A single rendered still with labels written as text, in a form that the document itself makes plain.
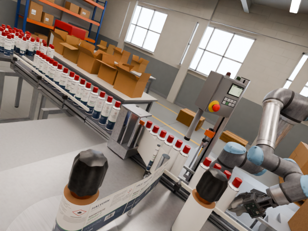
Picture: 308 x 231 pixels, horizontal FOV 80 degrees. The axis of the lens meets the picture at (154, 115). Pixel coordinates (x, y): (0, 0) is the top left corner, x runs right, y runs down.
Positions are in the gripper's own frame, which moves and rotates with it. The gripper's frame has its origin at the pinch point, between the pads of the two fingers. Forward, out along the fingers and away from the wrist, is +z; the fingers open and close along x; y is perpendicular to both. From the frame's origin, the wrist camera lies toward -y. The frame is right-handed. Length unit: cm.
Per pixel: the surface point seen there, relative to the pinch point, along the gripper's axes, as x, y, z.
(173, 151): -35.9, 2.7, 10.4
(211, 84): -54, -1, -24
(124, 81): -148, -106, 85
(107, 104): -83, 3, 36
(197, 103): -51, -3, -13
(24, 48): -205, -10, 113
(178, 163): -29.5, 3.4, 11.2
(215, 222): 1.5, 5.8, 7.9
